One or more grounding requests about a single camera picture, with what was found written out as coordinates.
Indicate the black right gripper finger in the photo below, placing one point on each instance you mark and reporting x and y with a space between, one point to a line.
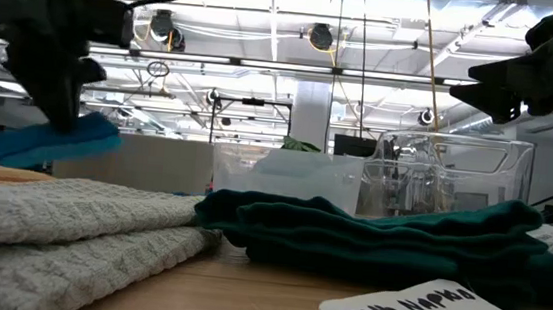
497 104
509 74

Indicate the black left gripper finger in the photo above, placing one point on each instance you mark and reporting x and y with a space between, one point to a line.
63 101
93 71

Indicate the blue sponge cloth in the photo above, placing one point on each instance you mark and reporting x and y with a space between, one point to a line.
56 146
190 194

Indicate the dark green cloth napkin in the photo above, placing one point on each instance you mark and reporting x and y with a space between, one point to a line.
349 241

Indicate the clear plastic bin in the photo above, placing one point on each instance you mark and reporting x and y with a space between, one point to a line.
506 170

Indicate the artificial striped green plant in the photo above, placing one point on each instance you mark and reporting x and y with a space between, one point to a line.
297 145

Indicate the frosted translucent plastic bin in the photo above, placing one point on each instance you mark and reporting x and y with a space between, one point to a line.
304 182

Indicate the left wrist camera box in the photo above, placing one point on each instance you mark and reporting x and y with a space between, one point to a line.
110 20

